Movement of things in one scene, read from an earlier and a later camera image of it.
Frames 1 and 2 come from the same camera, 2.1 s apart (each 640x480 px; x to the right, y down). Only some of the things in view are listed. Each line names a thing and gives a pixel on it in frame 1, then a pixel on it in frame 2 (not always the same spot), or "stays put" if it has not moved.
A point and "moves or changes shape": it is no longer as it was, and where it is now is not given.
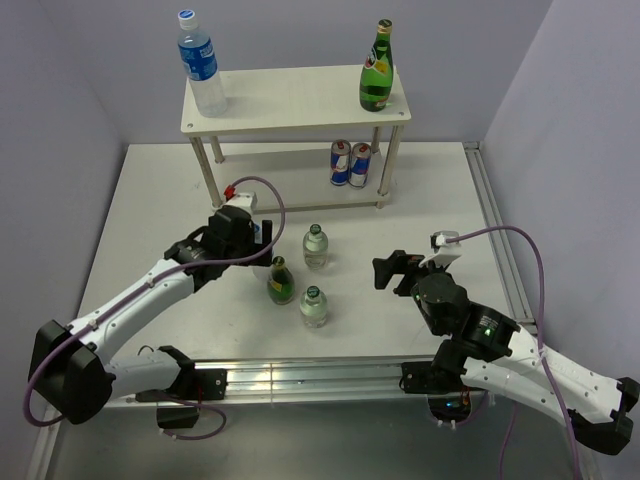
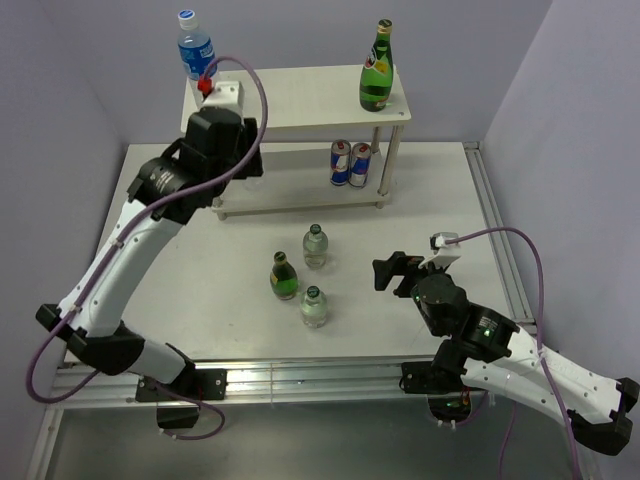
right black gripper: [398, 263] stays put
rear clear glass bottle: [315, 248] stays put
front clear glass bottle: [313, 306] stays put
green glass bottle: [377, 74] stays put
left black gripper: [254, 248] -> [251, 168]
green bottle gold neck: [281, 284] moves or changes shape
